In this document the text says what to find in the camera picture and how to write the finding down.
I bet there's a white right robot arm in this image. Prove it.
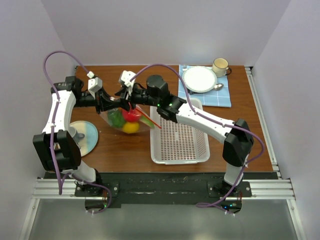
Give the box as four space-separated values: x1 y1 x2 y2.
116 70 254 197

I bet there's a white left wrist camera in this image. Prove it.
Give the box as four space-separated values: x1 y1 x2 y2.
88 77 103 95

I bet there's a clear orange zip top bag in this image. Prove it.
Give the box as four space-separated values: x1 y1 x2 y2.
100 105 162 135

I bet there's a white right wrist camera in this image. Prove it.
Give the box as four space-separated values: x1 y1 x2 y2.
118 70 136 88

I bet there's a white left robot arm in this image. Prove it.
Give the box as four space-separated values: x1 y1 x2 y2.
32 75 130 196

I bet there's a fake watermelon slice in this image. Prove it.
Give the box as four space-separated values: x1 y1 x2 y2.
139 115 155 129

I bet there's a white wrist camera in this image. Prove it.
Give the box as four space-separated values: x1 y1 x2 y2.
118 70 136 88
88 77 103 95

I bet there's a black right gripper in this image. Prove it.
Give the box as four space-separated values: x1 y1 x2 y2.
112 82 160 112

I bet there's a cream enamel mug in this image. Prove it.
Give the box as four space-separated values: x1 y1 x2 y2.
212 57 232 78

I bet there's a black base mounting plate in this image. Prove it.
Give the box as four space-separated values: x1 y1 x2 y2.
67 171 279 213

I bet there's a fake red apple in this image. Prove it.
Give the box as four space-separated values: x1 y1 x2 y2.
121 108 142 122

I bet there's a fake green pepper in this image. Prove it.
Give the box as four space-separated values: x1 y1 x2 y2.
107 109 126 129

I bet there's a fake yellow lemon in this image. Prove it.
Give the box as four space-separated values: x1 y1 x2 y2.
122 122 140 134

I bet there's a white perforated plastic basket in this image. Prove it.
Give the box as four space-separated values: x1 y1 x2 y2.
150 106 210 165

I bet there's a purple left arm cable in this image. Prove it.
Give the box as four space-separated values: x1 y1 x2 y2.
43 50 95 196

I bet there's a metal spoon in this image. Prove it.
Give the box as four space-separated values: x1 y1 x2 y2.
213 83 224 91

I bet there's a small grey cup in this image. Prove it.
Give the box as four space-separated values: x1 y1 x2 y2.
68 126 85 144

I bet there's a blue beige round plate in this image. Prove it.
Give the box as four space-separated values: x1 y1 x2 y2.
69 120 99 157

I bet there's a white round plate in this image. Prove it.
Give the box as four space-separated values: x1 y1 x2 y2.
182 66 218 93

